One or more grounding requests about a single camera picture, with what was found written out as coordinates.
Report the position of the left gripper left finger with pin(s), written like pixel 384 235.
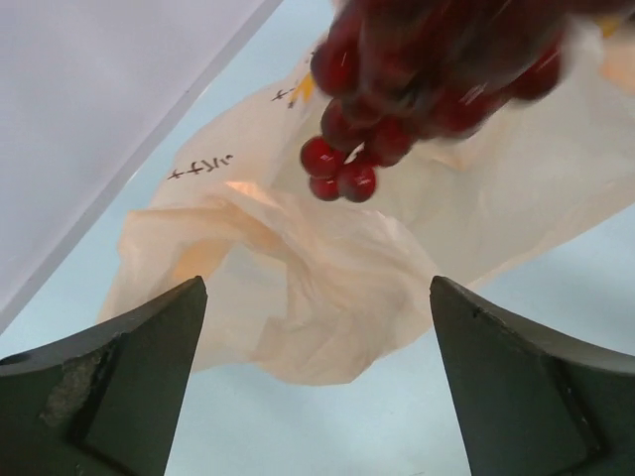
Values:
pixel 106 400

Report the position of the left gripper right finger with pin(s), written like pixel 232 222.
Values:
pixel 530 400

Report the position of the translucent peach plastic bag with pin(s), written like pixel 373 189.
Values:
pixel 314 292

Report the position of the dark red fake grape bunch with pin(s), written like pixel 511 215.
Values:
pixel 397 73

